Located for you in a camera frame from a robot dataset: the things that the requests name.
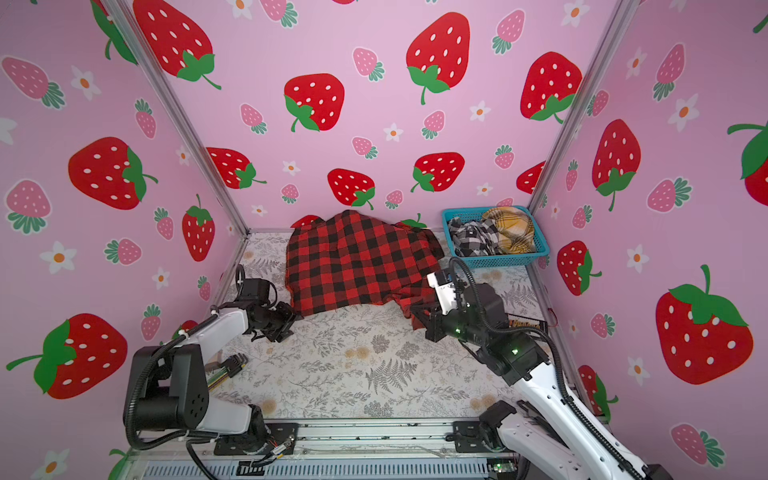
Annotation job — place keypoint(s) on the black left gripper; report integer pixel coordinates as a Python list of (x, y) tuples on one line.
[(290, 316)]

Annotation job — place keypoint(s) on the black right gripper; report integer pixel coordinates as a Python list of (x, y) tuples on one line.
[(430, 322)]

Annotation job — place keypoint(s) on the red black plaid shirt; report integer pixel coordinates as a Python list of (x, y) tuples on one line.
[(355, 259)]

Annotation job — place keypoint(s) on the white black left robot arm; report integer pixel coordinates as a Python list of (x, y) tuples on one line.
[(168, 396)]

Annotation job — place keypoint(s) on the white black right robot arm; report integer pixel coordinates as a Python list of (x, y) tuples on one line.
[(569, 442)]

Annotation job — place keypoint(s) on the black white plaid shirt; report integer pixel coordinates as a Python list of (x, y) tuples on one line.
[(474, 238)]

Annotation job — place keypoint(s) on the teal plastic laundry basket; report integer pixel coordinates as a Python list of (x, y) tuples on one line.
[(468, 214)]

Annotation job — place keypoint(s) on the yellow plaid shirt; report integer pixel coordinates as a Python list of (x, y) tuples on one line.
[(516, 230)]

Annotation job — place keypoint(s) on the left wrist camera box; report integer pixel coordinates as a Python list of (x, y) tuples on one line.
[(255, 290)]

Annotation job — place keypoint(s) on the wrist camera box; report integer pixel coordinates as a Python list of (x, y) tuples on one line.
[(255, 290), (449, 290)]

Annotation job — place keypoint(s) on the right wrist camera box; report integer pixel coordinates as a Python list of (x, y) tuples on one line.
[(449, 290)]

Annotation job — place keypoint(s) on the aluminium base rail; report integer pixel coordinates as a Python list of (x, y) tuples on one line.
[(369, 449)]

